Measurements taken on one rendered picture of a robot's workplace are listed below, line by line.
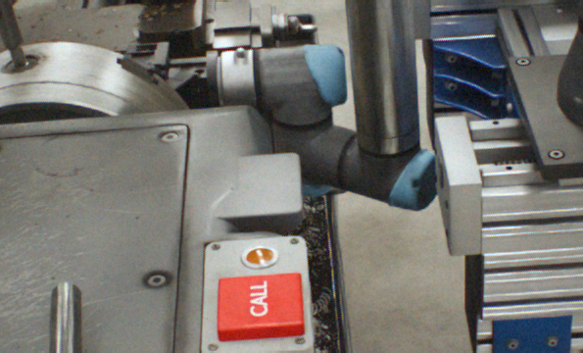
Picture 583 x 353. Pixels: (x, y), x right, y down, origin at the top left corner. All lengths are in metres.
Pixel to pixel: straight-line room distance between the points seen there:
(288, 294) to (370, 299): 2.03
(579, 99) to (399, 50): 0.24
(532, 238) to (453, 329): 1.52
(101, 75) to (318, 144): 0.35
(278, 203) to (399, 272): 2.00
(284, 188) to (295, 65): 0.51
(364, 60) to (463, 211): 0.23
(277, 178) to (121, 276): 0.17
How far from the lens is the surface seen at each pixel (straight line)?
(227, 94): 1.53
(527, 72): 1.39
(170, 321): 0.91
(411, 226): 3.15
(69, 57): 1.33
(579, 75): 1.28
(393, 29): 1.40
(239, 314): 0.89
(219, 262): 0.95
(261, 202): 1.02
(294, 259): 0.95
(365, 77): 1.44
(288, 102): 1.53
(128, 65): 1.36
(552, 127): 1.28
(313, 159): 1.56
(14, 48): 1.31
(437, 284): 2.96
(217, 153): 1.09
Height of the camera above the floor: 1.82
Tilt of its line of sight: 33 degrees down
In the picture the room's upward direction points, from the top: 5 degrees counter-clockwise
